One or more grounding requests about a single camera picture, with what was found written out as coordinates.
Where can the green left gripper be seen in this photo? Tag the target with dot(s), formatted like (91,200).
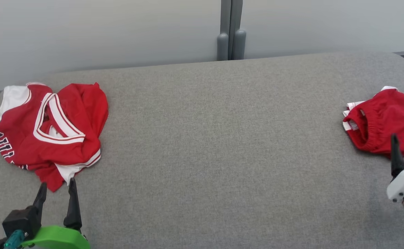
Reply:
(56,238)

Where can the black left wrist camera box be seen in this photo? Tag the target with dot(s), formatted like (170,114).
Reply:
(20,219)

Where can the grey fabric sofa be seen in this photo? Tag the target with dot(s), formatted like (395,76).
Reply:
(222,145)

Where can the red shorts with white stripes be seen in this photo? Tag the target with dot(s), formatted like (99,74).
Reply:
(388,117)

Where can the grey partition post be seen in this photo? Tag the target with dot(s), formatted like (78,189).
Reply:
(239,38)
(223,38)

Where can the red Bulls 23 jersey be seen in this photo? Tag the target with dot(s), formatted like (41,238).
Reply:
(32,138)

